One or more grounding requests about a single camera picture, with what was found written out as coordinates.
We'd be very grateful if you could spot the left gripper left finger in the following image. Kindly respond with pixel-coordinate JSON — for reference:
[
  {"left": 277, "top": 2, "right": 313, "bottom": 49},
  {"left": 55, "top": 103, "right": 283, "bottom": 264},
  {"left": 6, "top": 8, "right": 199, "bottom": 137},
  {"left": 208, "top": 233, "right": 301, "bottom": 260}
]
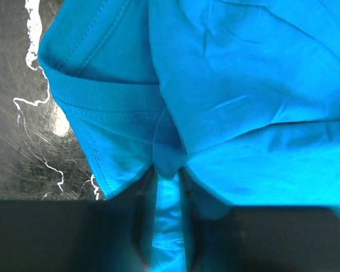
[{"left": 0, "top": 168, "right": 157, "bottom": 271}]

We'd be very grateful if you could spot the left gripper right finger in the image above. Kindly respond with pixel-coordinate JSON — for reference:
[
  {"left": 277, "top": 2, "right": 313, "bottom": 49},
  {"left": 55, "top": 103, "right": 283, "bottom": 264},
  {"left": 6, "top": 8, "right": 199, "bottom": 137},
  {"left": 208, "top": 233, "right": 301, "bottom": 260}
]
[{"left": 178, "top": 169, "right": 340, "bottom": 271}]

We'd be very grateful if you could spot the blue t shirt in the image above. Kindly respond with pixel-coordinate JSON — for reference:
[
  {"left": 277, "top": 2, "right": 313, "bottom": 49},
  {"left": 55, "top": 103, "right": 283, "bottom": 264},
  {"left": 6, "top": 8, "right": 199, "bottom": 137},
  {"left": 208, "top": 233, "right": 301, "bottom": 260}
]
[{"left": 38, "top": 1, "right": 340, "bottom": 271}]

